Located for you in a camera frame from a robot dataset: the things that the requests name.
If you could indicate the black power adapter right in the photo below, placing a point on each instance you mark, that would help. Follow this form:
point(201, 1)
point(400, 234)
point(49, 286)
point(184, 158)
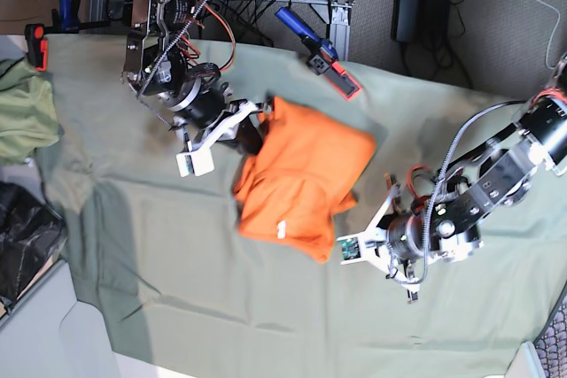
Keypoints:
point(435, 16)

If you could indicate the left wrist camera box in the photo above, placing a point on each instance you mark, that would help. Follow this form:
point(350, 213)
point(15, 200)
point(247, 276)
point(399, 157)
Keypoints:
point(353, 249)

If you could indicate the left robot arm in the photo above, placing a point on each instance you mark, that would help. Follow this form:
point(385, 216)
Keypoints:
point(443, 226)

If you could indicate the black power adapter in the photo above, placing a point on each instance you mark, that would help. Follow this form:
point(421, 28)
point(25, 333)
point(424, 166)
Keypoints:
point(435, 16)
point(405, 15)

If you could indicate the black plastic bag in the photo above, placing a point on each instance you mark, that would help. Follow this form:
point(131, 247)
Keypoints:
point(30, 234)

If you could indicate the black power adapter left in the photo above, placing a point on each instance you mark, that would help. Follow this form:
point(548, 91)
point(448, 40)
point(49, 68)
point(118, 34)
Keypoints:
point(405, 15)

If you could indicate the aluminium frame post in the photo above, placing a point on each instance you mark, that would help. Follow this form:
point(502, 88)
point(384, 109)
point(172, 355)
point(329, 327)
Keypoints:
point(337, 16)

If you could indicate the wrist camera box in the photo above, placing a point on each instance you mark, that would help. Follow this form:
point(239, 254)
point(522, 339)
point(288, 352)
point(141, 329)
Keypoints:
point(353, 249)
point(198, 163)

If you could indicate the green table cloth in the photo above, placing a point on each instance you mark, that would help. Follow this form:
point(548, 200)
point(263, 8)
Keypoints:
point(160, 257)

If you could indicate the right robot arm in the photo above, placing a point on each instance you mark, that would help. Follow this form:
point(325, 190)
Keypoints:
point(163, 70)

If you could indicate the olive green shirt pile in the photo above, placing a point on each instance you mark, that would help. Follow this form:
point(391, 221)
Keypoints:
point(28, 115)

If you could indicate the blue clamp edge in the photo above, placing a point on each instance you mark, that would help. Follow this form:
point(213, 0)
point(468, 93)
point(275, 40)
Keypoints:
point(323, 58)
point(65, 20)

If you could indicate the blue clamp left edge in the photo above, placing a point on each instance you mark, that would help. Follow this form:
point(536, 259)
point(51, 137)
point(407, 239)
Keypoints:
point(65, 20)

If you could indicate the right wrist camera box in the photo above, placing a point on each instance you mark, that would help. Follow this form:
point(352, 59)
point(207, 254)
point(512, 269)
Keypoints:
point(198, 163)

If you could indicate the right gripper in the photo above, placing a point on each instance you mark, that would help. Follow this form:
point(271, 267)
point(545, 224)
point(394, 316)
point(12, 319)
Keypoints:
point(208, 108)

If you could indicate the orange T-shirt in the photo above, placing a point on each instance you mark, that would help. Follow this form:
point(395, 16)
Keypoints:
point(301, 178)

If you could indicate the blue clamp centre edge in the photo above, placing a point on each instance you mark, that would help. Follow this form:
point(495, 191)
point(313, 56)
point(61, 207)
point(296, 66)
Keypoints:
point(323, 58)

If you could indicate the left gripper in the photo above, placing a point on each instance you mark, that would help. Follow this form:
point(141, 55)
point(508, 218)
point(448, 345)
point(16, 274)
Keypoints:
point(396, 245)

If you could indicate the patterned mesh chair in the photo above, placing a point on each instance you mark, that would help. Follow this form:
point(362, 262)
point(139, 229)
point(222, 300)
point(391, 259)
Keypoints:
point(550, 344)

